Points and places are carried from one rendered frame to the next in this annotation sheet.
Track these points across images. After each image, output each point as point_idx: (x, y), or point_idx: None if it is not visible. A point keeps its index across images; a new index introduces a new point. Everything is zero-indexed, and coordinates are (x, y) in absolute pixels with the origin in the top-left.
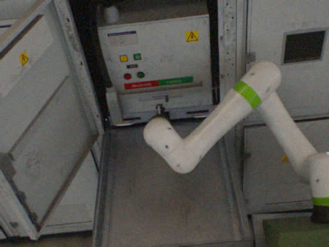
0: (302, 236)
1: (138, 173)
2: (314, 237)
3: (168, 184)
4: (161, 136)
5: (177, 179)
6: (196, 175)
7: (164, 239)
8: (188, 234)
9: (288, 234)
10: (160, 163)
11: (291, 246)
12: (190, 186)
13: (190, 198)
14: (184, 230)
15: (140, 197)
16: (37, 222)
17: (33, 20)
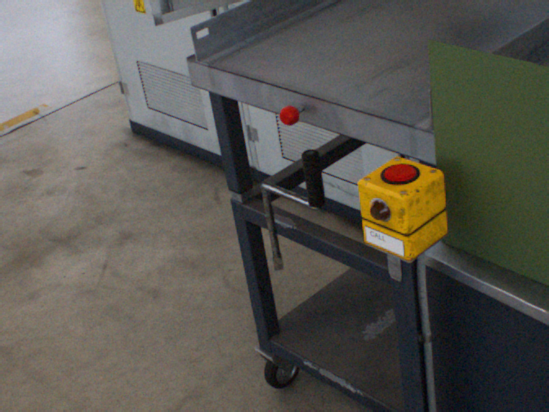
0: (478, 74)
1: (394, 4)
2: (507, 91)
3: (417, 29)
4: None
5: (444, 29)
6: (487, 33)
7: (307, 82)
8: (351, 91)
9: (448, 55)
10: (448, 4)
11: (460, 112)
12: (453, 42)
13: (426, 55)
14: (352, 84)
15: (350, 29)
16: (178, 3)
17: None
